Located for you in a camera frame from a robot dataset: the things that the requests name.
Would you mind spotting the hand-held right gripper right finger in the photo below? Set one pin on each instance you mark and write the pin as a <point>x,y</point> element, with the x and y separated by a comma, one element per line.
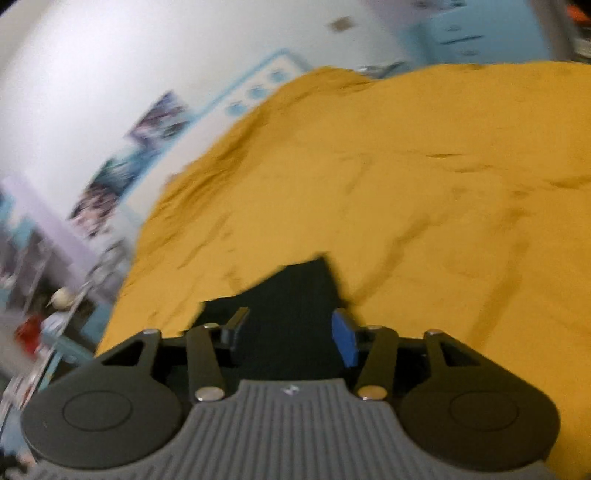
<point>344,337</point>

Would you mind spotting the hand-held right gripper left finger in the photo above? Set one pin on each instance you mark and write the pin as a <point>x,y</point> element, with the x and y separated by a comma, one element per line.
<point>236,325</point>

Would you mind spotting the black garment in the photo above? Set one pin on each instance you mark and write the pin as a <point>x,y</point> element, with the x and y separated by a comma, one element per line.
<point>291,323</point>

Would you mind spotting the white chair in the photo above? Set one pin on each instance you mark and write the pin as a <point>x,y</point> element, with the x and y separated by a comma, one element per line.
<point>111,263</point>

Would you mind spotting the mustard yellow blanket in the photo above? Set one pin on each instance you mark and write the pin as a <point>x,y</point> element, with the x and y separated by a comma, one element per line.
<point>392,184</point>

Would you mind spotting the white round object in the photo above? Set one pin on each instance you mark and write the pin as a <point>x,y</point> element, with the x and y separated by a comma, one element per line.
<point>61,297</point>

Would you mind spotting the light blue desk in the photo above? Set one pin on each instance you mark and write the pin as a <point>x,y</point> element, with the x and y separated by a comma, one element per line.
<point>55,355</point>

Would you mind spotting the red object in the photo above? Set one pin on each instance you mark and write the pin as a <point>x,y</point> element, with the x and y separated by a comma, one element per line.
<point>27,330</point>

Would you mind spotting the lilac and blue shelf unit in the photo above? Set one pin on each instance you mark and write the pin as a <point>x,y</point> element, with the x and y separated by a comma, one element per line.
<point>27,240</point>

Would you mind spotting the white and blue headboard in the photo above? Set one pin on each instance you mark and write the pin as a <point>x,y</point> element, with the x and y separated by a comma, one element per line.
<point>258,90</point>

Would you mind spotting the light blue dresser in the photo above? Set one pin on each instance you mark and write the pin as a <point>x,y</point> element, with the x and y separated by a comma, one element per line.
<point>471,32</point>

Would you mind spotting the pale figures wall poster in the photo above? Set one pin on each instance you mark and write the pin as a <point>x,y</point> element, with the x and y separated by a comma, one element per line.
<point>92,207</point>

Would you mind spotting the teal wall poster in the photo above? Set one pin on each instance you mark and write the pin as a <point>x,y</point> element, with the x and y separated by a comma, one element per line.
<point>117,168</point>

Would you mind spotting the purple wall poster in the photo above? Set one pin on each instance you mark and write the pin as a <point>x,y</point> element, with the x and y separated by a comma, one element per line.
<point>161,117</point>

